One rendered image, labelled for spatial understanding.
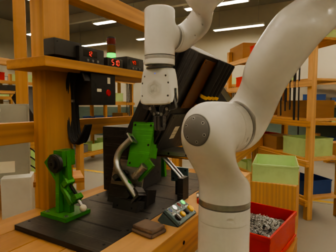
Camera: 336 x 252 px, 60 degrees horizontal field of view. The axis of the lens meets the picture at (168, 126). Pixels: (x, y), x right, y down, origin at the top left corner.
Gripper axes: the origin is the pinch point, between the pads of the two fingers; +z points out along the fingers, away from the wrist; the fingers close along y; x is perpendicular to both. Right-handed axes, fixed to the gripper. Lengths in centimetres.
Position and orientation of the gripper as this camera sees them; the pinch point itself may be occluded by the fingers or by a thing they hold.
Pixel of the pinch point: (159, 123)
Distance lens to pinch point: 82.0
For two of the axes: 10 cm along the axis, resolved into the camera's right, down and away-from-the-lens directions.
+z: 0.0, 10.0, 0.7
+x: 5.0, -0.6, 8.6
